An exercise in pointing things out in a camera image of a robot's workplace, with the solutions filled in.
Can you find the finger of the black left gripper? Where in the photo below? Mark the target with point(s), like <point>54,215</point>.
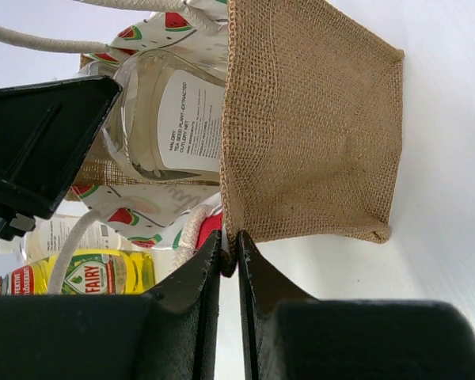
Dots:
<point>46,131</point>

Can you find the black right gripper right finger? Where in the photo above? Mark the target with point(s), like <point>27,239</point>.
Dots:
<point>289,334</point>

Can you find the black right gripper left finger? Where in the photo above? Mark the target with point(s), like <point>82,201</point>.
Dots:
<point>167,332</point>

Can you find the yellow dish soap red cap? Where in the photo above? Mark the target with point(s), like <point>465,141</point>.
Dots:
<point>90,272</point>

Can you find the amber bottle white cap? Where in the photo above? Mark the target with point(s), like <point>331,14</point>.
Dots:
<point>49,237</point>

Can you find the clear jar dark lid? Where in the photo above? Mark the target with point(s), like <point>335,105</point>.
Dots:
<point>166,125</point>

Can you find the jute watermelon canvas bag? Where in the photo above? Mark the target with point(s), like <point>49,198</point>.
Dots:
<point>311,131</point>

